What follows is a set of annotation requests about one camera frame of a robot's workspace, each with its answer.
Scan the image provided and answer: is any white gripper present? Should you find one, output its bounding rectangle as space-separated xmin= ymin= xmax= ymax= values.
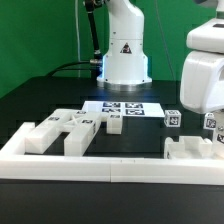
xmin=180 ymin=0 xmax=224 ymax=114

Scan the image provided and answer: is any white chair seat block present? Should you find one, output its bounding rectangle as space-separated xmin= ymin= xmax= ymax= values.
xmin=164 ymin=136 xmax=213 ymax=159

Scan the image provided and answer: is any white paper marker sheet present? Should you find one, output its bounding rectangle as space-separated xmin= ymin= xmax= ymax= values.
xmin=82 ymin=101 xmax=164 ymax=118

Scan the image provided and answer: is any black robot cable hose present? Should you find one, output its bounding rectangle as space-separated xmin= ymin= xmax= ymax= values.
xmin=45 ymin=0 xmax=103 ymax=78

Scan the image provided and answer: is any white chair back frame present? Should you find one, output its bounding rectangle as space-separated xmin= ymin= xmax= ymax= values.
xmin=25 ymin=109 xmax=101 ymax=157

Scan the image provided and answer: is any thin white hanging cable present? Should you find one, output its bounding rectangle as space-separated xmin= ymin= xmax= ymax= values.
xmin=76 ymin=0 xmax=82 ymax=78

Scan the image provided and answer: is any white U-shaped fence frame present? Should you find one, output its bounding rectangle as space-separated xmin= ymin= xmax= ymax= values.
xmin=0 ymin=122 xmax=224 ymax=186

